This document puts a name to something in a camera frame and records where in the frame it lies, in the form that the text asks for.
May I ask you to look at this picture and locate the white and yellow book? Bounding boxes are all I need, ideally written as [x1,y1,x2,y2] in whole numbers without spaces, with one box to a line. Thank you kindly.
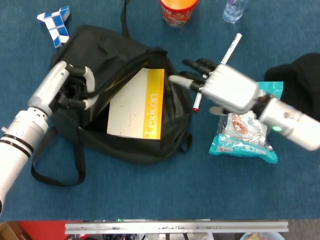
[106,68,166,140]

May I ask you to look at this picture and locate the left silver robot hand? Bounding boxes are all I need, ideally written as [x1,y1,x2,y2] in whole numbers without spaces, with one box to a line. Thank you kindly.
[27,61,97,118]

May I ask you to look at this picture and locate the clear plastic tub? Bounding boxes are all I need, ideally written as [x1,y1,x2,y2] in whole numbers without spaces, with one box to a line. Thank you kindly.
[239,231,286,240]

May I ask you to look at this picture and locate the brown cardboard box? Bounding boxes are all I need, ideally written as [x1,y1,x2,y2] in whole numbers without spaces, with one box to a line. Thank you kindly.
[0,221,26,240]

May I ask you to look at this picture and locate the black fabric backpack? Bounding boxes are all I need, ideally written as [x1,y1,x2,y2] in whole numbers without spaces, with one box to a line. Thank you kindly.
[30,0,193,187]

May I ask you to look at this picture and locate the red instant noodle cup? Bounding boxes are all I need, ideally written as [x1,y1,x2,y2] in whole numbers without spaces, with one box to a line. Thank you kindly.
[159,0,200,28]

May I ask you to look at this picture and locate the teal clear snack packet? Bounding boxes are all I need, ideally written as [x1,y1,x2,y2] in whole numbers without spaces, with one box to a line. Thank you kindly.
[208,81,285,165]

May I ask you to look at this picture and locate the white marker red cap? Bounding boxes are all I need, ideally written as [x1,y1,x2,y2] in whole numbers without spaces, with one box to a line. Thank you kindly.
[191,91,203,113]

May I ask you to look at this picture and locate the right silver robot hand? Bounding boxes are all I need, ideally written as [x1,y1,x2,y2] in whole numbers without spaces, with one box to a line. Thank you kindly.
[168,58,261,117]

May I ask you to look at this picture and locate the aluminium profile rail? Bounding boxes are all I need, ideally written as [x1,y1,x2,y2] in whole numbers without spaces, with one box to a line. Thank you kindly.
[64,219,290,235]

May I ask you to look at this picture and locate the black cap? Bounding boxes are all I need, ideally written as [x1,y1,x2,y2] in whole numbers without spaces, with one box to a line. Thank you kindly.
[264,52,320,121]

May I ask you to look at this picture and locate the blue white snake puzzle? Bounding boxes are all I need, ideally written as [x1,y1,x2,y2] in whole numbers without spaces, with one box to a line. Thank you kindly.
[36,6,71,48]

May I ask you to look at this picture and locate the clear plastic water bottle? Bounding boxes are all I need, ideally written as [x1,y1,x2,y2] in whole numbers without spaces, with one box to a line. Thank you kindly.
[222,0,248,24]

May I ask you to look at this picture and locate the white marker blue cap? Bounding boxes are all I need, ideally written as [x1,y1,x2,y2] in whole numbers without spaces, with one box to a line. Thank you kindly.
[219,33,243,66]

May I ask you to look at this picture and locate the red box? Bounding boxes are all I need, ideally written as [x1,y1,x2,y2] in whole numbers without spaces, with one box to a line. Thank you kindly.
[17,220,83,240]

